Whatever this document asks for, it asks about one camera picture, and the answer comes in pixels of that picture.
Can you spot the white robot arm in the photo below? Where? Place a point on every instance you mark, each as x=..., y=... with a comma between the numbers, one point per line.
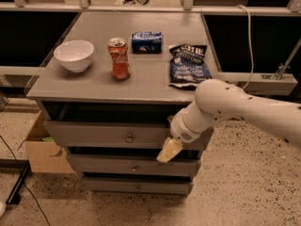
x=216, y=101

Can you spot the grey top drawer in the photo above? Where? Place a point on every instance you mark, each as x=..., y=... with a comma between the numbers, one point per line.
x=108, y=134

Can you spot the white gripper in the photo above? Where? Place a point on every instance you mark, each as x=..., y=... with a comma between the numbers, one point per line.
x=181, y=131

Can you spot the blue chip bag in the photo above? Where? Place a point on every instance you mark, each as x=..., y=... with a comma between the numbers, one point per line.
x=187, y=67

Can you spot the black floor bar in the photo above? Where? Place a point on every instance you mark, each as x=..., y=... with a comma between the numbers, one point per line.
x=14, y=196

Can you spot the grey middle drawer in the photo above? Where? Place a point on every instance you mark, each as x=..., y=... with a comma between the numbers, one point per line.
x=132, y=165

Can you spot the metal railing frame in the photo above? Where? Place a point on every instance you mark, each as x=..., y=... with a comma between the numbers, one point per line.
x=150, y=3

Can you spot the blue soda can lying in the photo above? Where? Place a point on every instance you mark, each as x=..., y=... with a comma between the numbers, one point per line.
x=146, y=42

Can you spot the white bowl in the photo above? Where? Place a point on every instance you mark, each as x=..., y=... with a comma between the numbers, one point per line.
x=75, y=55

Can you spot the cardboard box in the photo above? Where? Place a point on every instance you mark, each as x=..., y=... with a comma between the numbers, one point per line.
x=43, y=154

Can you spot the red cola can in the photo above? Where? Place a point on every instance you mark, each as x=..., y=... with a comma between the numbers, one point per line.
x=118, y=50

